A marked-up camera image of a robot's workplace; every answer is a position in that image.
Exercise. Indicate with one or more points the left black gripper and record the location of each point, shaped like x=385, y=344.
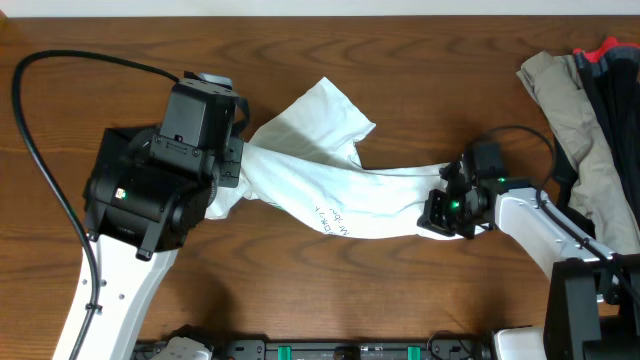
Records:
x=231, y=161

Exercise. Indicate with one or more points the white t-shirt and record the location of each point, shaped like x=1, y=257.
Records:
x=305, y=162

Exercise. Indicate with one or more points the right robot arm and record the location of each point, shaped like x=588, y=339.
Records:
x=593, y=304

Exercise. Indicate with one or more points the dark navy garment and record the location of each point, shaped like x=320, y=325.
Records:
x=612, y=87

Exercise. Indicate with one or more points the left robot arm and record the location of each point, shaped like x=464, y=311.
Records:
x=145, y=193

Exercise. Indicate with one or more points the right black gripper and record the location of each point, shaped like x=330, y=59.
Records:
x=432, y=217

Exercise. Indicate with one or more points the red garment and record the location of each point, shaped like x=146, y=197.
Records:
x=608, y=46

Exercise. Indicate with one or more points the grey khaki garment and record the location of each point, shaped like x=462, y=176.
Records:
x=554, y=84

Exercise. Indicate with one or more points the folded black polo shirt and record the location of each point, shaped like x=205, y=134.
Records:
x=113, y=144

